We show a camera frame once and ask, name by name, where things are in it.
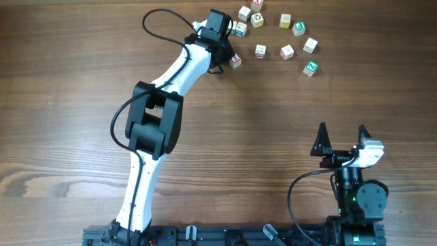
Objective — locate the green Z block right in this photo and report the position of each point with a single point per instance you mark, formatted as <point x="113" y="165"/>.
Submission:
<point x="310" y="68"/>

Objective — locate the blue wooden block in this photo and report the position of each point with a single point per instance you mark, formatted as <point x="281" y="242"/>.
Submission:
<point x="240" y="29"/>

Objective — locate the yellow animal wooden block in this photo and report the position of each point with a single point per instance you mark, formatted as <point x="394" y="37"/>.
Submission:
<point x="257" y="20"/>

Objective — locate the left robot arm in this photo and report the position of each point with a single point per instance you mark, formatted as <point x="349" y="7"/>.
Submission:
<point x="148" y="124"/>

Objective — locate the green E wooden block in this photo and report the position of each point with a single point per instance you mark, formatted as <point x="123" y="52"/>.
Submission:
<point x="299" y="28"/>

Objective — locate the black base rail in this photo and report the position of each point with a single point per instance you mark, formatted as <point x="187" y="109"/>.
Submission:
<point x="191" y="235"/>

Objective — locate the green Z wooden block left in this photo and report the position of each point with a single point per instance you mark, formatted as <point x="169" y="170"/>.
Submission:
<point x="233" y="25"/>

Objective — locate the plain wooden block right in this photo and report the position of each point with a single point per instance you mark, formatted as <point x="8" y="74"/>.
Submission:
<point x="310" y="45"/>

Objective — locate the green edged wooden block top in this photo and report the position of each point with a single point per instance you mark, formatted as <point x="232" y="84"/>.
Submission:
<point x="244" y="13"/>

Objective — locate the red X wooden block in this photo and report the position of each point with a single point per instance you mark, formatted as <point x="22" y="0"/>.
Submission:
<point x="256" y="5"/>

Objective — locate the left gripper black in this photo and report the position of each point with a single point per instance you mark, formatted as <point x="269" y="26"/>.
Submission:
<point x="227" y="44"/>

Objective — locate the red I wooden block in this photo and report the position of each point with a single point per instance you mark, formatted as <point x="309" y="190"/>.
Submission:
<point x="235" y="61"/>

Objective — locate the yellow wooden block right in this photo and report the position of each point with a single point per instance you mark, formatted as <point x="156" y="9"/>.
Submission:
<point x="285" y="21"/>

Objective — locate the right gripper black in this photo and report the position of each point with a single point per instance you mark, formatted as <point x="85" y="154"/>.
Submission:
<point x="323" y="147"/>

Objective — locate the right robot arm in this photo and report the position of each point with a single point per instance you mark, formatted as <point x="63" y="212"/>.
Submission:
<point x="361" y="203"/>

